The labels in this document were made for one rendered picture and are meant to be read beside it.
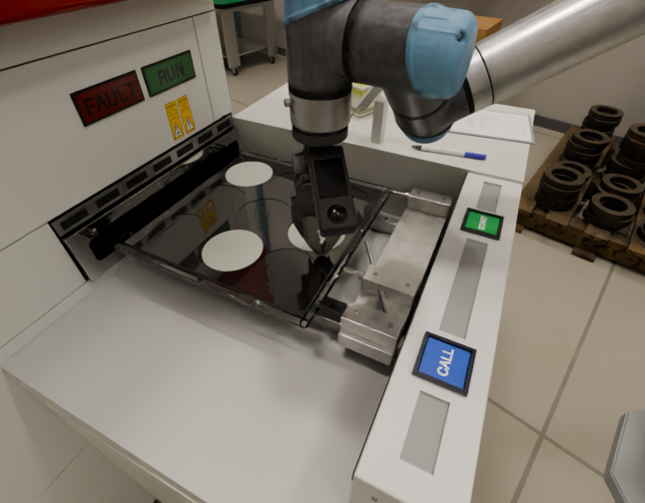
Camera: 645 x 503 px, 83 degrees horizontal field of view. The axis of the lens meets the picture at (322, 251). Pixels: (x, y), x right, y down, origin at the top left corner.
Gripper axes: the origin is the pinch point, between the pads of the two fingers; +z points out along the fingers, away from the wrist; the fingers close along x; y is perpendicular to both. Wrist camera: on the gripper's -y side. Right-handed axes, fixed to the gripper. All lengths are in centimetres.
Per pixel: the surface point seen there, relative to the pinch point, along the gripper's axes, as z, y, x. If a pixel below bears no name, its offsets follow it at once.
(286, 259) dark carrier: 1.7, 0.7, 5.9
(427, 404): -4.0, -27.6, -6.3
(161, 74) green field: -18.8, 28.9, 24.0
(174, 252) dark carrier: 1.6, 5.0, 23.9
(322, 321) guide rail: 7.8, -7.8, 1.3
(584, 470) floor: 92, -18, -82
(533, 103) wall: 76, 229, -209
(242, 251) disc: 1.5, 3.5, 12.9
